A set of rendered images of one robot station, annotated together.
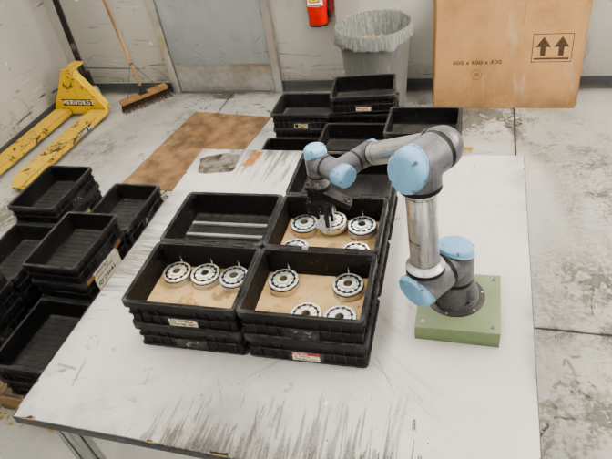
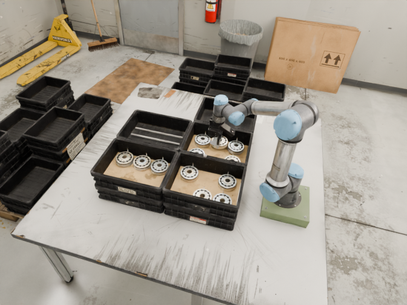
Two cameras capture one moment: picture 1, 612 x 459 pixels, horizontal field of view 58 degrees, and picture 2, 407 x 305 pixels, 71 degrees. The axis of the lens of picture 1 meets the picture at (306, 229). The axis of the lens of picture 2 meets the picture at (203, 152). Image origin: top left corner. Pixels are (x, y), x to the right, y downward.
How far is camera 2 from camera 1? 34 cm
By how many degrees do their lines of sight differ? 8
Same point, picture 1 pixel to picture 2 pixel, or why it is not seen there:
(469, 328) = (292, 215)
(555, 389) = not seen: hidden behind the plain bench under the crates
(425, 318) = (268, 206)
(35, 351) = (24, 187)
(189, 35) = (134, 13)
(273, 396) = (176, 241)
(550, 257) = not seen: hidden behind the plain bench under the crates
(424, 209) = (289, 149)
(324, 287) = (212, 180)
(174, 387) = (116, 227)
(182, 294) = (126, 172)
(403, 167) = (286, 123)
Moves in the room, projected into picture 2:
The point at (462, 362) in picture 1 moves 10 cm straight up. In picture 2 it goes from (285, 234) to (290, 224)
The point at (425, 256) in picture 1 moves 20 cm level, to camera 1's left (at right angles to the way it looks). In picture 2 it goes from (281, 175) to (240, 176)
